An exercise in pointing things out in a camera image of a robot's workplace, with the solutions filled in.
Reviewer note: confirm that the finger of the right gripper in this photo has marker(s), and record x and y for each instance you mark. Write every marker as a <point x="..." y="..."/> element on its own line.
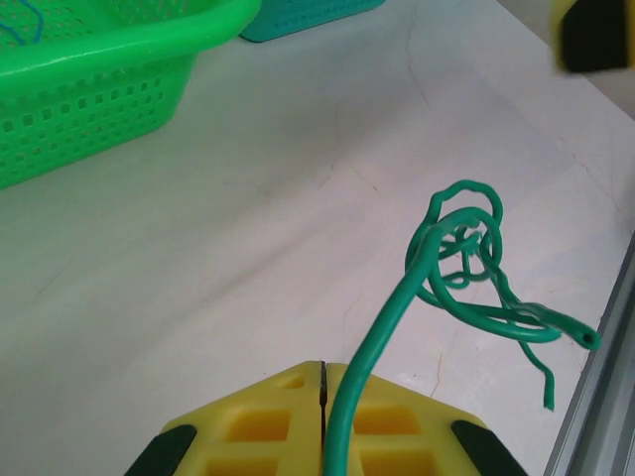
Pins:
<point x="595" y="35"/>

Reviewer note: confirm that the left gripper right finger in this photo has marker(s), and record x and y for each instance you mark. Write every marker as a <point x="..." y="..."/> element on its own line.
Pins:
<point x="421" y="436"/>

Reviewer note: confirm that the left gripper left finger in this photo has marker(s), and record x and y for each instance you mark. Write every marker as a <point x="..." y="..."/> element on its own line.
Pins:
<point x="248" y="431"/>

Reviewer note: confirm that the teal plastic basket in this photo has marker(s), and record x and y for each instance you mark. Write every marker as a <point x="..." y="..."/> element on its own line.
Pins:
<point x="307" y="17"/>

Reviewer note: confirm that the bright green plastic basket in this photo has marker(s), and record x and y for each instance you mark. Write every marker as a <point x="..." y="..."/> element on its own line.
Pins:
<point x="99" y="99"/>

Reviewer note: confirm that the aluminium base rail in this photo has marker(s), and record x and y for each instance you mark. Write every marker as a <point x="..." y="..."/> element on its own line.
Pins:
<point x="600" y="396"/>

